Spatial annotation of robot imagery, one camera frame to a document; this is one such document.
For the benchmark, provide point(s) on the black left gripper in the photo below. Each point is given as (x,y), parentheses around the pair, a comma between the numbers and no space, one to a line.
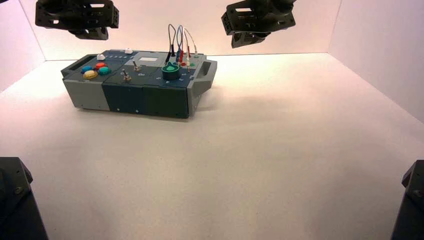
(66,15)

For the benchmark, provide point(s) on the blue grey control box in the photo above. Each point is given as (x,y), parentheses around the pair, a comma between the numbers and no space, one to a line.
(159,99)

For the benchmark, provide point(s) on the yellow push button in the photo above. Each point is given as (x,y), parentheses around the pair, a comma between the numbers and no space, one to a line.
(90,75)

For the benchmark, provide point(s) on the white display window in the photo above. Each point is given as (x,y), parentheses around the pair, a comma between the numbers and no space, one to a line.
(148,60)

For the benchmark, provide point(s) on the red push button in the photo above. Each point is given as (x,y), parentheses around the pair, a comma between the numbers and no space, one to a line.
(100,65)

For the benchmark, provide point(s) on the green rotary knob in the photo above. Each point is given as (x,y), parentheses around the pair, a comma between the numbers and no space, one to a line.
(170,71)

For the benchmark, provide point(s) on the white slider knob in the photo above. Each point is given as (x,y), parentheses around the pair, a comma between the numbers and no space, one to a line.
(101,57)
(128,51)

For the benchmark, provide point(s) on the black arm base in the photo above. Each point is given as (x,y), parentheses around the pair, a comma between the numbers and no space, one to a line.
(16,205)
(412,205)

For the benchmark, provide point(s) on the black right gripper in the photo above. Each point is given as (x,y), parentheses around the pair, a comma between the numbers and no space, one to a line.
(258,18)

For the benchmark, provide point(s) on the metal toggle switch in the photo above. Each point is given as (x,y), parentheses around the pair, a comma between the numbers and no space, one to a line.
(136,68)
(126,78)

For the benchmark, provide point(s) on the blue push button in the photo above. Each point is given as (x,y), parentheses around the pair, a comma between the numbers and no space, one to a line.
(86,69)

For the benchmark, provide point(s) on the teal push button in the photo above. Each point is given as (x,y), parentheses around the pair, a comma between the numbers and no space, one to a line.
(104,70)

